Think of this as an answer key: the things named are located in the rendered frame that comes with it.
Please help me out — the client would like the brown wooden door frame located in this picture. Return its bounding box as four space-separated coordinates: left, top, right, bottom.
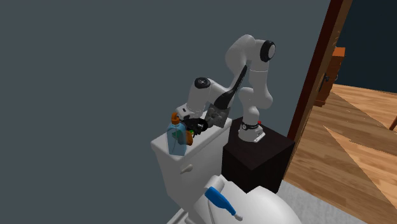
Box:
286 0 353 141

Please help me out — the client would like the white toilet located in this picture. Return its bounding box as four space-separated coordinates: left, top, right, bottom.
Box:
150 116 303 224

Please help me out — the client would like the grey patterned box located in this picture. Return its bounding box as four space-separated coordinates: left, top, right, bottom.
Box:
204 103 232 129

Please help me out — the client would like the blue white electric toothbrush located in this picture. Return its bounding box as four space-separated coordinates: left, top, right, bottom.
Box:
204 186 244 222

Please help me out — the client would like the blue soap bottle orange pump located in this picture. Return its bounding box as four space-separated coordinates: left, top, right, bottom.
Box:
166 112 188 156

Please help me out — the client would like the dark robot stand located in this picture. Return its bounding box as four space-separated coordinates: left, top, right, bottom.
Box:
221 116 296 194

